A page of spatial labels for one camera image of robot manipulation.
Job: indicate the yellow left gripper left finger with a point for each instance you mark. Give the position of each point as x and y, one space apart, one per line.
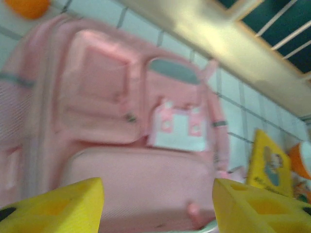
56 211

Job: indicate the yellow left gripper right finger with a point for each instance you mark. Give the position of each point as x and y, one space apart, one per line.
255 213

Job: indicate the yellow cartoon cover book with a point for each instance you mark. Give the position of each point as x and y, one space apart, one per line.
267 165

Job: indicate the pink student backpack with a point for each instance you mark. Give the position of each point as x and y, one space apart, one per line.
109 121

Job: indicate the small orange cup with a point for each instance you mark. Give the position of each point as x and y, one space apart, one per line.
29 8

